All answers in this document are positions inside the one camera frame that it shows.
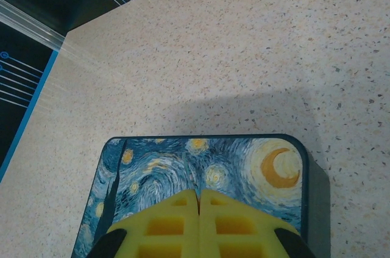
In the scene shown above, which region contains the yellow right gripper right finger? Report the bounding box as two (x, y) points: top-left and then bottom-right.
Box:
(198, 189), (317, 258)

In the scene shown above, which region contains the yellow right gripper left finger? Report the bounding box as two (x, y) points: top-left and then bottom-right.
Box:
(90, 189), (201, 258)

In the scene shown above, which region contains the starry night print box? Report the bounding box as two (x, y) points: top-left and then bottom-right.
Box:
(71, 134), (332, 258)

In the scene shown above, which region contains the aluminium frame post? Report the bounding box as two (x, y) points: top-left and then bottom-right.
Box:
(0, 0), (66, 51)

